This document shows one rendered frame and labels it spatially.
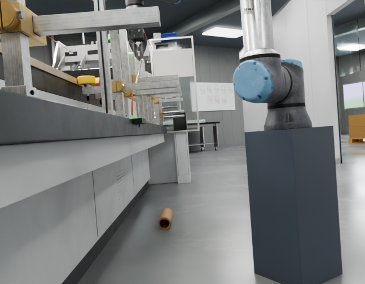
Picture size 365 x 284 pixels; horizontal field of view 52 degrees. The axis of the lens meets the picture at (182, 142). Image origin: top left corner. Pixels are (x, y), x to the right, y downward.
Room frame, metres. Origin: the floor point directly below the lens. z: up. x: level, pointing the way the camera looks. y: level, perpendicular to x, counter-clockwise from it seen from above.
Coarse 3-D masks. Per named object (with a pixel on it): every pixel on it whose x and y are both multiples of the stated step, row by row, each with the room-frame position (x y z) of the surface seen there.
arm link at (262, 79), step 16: (240, 0) 1.39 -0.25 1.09; (256, 0) 1.34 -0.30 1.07; (256, 16) 1.34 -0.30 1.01; (256, 32) 1.34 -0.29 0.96; (272, 32) 1.37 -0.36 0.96; (256, 48) 1.34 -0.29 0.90; (272, 48) 1.35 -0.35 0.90; (240, 64) 1.34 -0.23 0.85; (256, 64) 1.30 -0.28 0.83; (272, 64) 1.32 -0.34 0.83; (240, 80) 1.35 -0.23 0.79; (256, 80) 1.31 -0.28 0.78; (272, 80) 1.30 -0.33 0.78; (288, 80) 1.39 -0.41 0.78; (240, 96) 1.36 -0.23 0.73; (256, 96) 1.32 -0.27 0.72; (272, 96) 1.35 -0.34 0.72
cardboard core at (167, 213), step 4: (164, 208) 2.67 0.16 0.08; (168, 208) 2.65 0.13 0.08; (164, 212) 2.52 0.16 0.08; (168, 212) 2.53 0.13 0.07; (172, 212) 2.64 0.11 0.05; (160, 216) 2.47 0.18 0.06; (164, 216) 2.40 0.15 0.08; (168, 216) 2.42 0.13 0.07; (160, 220) 2.37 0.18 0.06; (164, 220) 2.57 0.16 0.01; (168, 220) 2.37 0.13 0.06; (160, 224) 2.40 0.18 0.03; (164, 224) 2.47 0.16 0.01; (168, 224) 2.44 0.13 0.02; (164, 228) 2.37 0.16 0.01
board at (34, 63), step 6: (0, 42) 1.02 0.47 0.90; (0, 48) 1.02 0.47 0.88; (30, 60) 1.21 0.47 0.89; (36, 60) 1.26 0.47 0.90; (36, 66) 1.25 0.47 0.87; (42, 66) 1.31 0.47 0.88; (48, 66) 1.36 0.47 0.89; (48, 72) 1.36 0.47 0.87; (54, 72) 1.42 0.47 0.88; (60, 72) 1.49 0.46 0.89; (60, 78) 1.51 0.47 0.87; (66, 78) 1.56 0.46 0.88; (72, 78) 1.64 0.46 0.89
